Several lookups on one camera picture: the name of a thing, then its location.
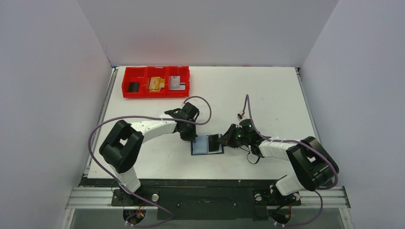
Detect navy blue card holder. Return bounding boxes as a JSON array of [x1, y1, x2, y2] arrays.
[[191, 135, 224, 156]]

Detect black credit card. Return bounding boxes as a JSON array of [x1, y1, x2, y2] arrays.
[[208, 134, 222, 153]]

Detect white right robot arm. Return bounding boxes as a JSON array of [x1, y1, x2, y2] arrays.
[[217, 119, 339, 204]]

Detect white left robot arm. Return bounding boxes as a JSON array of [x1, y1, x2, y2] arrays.
[[99, 102, 200, 205]]

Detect silver cards in bin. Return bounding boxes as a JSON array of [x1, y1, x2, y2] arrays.
[[169, 75, 186, 91]]

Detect gold cards in bin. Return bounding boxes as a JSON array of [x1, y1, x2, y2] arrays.
[[146, 76, 165, 92]]

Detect black card in bin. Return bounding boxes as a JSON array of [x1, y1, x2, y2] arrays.
[[127, 82, 140, 93]]

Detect red three-compartment bin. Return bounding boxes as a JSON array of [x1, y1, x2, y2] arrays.
[[121, 66, 190, 99]]

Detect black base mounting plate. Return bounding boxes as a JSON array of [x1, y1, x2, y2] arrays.
[[79, 177, 320, 221]]

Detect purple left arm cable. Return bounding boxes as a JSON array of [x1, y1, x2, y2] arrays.
[[88, 96, 213, 228]]

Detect aluminium frame rail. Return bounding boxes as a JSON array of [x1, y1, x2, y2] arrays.
[[65, 187, 351, 209]]

